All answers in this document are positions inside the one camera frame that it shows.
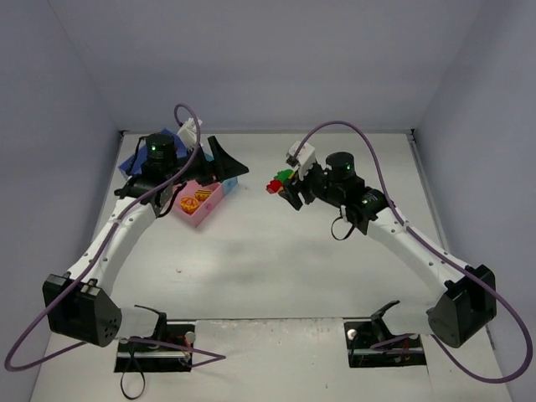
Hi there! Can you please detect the small red lego brick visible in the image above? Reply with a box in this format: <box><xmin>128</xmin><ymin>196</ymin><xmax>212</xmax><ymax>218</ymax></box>
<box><xmin>265</xmin><ymin>179</ymin><xmax>282</xmax><ymax>194</ymax></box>

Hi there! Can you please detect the green curved lego brick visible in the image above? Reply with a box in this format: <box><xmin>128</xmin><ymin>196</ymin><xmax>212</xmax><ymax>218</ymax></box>
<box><xmin>275</xmin><ymin>169</ymin><xmax>295</xmax><ymax>183</ymax></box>

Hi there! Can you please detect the long yellow lego brick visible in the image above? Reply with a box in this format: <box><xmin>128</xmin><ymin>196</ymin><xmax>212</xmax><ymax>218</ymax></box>
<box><xmin>279</xmin><ymin>177</ymin><xmax>297</xmax><ymax>193</ymax></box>

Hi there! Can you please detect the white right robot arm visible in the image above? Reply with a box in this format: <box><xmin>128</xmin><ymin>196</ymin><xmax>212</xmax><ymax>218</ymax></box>
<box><xmin>280</xmin><ymin>150</ymin><xmax>497</xmax><ymax>348</ymax></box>

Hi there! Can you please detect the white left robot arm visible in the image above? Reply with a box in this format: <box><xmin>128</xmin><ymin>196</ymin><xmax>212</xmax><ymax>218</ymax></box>
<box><xmin>43</xmin><ymin>133</ymin><xmax>249</xmax><ymax>347</ymax></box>

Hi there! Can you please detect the light blue container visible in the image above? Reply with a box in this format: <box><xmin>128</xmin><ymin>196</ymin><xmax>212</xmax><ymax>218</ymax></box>
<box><xmin>204</xmin><ymin>152</ymin><xmax>239</xmax><ymax>196</ymax></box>

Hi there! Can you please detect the pink container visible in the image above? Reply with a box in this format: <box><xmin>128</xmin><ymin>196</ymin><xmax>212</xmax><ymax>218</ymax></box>
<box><xmin>172</xmin><ymin>181</ymin><xmax>224</xmax><ymax>228</ymax></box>

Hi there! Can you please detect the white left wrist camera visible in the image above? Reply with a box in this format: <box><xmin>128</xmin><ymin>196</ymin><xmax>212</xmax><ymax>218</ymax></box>
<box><xmin>177</xmin><ymin>117</ymin><xmax>202</xmax><ymax>152</ymax></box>

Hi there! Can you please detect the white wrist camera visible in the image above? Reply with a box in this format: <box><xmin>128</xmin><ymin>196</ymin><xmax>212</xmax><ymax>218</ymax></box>
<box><xmin>286</xmin><ymin>141</ymin><xmax>317</xmax><ymax>180</ymax></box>
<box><xmin>177</xmin><ymin>117</ymin><xmax>202</xmax><ymax>152</ymax></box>

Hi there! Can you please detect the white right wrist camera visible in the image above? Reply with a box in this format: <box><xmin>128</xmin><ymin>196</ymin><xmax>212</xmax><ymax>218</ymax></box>
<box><xmin>286</xmin><ymin>141</ymin><xmax>317</xmax><ymax>180</ymax></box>

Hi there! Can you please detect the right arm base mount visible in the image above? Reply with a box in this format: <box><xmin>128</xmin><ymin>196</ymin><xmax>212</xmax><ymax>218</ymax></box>
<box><xmin>343</xmin><ymin>320</ymin><xmax>427</xmax><ymax>369</ymax></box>

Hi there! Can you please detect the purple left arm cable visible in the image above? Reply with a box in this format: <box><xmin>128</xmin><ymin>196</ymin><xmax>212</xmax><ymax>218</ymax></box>
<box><xmin>4</xmin><ymin>103</ymin><xmax>227</xmax><ymax>373</ymax></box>

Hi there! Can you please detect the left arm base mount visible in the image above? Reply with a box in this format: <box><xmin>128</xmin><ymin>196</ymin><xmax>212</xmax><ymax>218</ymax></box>
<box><xmin>114</xmin><ymin>322</ymin><xmax>195</xmax><ymax>374</ymax></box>

